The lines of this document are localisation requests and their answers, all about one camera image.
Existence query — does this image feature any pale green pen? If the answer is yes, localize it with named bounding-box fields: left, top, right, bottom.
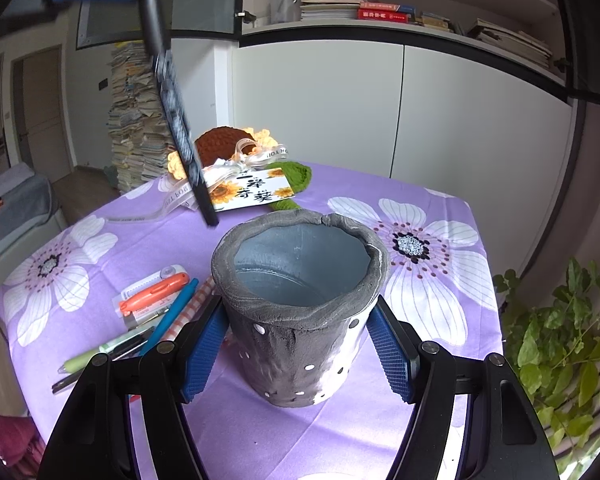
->
left=57, top=326, right=156, bottom=376

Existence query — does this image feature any pink cloth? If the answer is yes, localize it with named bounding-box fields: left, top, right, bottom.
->
left=0, top=404, right=48, bottom=480

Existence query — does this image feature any purple floral tablecloth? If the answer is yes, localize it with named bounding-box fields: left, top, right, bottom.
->
left=0, top=160, right=506, bottom=480

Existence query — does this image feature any tall pile of books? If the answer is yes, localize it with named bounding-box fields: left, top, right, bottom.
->
left=105, top=40, right=182, bottom=194

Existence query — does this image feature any small pile of books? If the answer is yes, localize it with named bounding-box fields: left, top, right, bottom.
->
left=414, top=11, right=455, bottom=34

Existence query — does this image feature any grey sofa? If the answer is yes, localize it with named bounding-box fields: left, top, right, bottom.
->
left=0, top=161, right=67, bottom=262

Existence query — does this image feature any plain black pen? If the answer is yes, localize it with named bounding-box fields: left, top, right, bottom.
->
left=51, top=337, right=148, bottom=395

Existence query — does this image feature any blue pen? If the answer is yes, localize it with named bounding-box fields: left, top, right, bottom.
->
left=139, top=278, right=200, bottom=357

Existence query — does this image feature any white correction tape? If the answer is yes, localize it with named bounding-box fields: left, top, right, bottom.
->
left=120, top=262, right=186, bottom=301

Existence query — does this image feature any grey clay pen holder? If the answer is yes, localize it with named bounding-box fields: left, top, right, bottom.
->
left=211, top=211, right=392, bottom=407

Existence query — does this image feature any stack of pale books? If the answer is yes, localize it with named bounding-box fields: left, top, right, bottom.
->
left=298, top=0, right=370, bottom=22

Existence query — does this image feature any green crochet leaf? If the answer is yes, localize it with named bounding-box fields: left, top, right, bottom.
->
left=267, top=161, right=314, bottom=212

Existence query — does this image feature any brown room door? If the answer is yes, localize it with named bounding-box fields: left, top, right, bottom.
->
left=11, top=45, right=74, bottom=187

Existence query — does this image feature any clear plastic container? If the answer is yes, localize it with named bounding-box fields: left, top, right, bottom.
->
left=270, top=0, right=294, bottom=24

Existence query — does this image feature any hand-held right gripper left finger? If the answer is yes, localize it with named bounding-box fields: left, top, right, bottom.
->
left=39, top=292, right=231, bottom=480

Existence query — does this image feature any sunflower print card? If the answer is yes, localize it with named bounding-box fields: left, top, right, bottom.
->
left=202, top=167, right=296, bottom=212

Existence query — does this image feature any black patterned pen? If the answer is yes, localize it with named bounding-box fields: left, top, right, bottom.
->
left=139, top=0, right=221, bottom=228

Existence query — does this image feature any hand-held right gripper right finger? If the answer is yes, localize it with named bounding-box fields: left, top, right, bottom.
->
left=366, top=295, right=561, bottom=480

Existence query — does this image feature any white bookshelf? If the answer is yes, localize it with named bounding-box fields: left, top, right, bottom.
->
left=240, top=0, right=572, bottom=87

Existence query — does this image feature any stack of worn magazines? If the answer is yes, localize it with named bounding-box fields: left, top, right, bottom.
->
left=466, top=18, right=554, bottom=72

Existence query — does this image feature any white cabinet door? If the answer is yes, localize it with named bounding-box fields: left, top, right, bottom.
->
left=391, top=45, right=579, bottom=212
left=231, top=42, right=406, bottom=182

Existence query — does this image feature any pink checked ruler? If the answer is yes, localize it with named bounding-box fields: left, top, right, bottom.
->
left=177, top=276, right=218, bottom=333

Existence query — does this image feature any thick red book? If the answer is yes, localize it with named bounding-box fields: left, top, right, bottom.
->
left=357, top=9, right=413, bottom=22

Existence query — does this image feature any green potted plant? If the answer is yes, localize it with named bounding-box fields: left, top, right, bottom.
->
left=492, top=237, right=600, bottom=480

